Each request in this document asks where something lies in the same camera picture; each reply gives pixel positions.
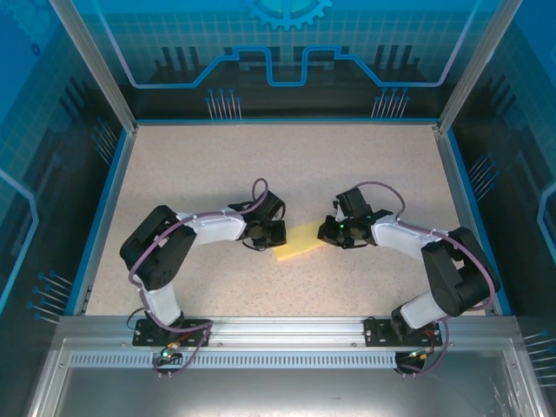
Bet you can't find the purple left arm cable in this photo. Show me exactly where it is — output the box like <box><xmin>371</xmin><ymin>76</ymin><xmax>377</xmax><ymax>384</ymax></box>
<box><xmin>128</xmin><ymin>176</ymin><xmax>267</xmax><ymax>380</ymax></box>

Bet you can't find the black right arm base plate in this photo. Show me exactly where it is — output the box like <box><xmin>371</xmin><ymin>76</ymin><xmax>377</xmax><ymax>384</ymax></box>
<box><xmin>363</xmin><ymin>316</ymin><xmax>443</xmax><ymax>348</ymax></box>

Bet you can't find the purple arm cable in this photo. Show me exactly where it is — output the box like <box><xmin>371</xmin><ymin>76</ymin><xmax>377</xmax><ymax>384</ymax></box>
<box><xmin>128</xmin><ymin>176</ymin><xmax>267</xmax><ymax>380</ymax></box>
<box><xmin>354</xmin><ymin>181</ymin><xmax>500</xmax><ymax>379</ymax></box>

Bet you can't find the blue table border strip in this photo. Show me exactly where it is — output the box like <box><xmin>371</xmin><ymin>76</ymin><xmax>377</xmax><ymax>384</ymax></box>
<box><xmin>134</xmin><ymin>116</ymin><xmax>440</xmax><ymax>125</ymax></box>
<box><xmin>446</xmin><ymin>128</ymin><xmax>514</xmax><ymax>317</ymax></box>
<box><xmin>63</xmin><ymin>128</ymin><xmax>138</xmax><ymax>317</ymax></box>

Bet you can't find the cable connector with green light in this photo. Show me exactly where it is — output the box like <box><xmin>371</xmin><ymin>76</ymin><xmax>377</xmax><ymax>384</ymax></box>
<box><xmin>156</xmin><ymin>341</ymin><xmax>184</xmax><ymax>365</ymax></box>
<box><xmin>406</xmin><ymin>346</ymin><xmax>437</xmax><ymax>362</ymax></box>

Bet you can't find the aluminium mounting rail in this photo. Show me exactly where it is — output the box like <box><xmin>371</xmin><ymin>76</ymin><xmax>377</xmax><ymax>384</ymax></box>
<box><xmin>56</xmin><ymin>315</ymin><xmax>520</xmax><ymax>348</ymax></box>

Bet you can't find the yellow cloth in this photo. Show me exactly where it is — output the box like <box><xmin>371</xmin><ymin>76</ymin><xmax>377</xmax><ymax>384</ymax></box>
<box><xmin>275</xmin><ymin>219</ymin><xmax>326</xmax><ymax>263</ymax></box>

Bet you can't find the brushed metal shelf panel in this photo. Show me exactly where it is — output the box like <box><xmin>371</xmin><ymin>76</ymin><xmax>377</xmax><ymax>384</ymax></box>
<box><xmin>25</xmin><ymin>338</ymin><xmax>542</xmax><ymax>417</ymax></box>

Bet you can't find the slotted grey cable duct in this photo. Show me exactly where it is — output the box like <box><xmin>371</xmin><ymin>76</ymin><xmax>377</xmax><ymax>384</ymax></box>
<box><xmin>69</xmin><ymin>354</ymin><xmax>400</xmax><ymax>368</ymax></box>

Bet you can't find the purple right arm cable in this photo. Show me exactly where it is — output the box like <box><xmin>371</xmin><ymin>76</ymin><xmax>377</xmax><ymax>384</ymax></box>
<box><xmin>354</xmin><ymin>181</ymin><xmax>500</xmax><ymax>379</ymax></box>

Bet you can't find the aluminium frame post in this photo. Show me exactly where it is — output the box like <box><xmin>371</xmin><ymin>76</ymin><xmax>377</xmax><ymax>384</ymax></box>
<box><xmin>48</xmin><ymin>0</ymin><xmax>139</xmax><ymax>134</ymax></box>
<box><xmin>435</xmin><ymin>0</ymin><xmax>525</xmax><ymax>134</ymax></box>

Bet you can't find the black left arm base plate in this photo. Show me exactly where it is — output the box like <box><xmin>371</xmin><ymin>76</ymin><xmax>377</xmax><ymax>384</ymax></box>
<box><xmin>132</xmin><ymin>318</ymin><xmax>213</xmax><ymax>348</ymax></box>

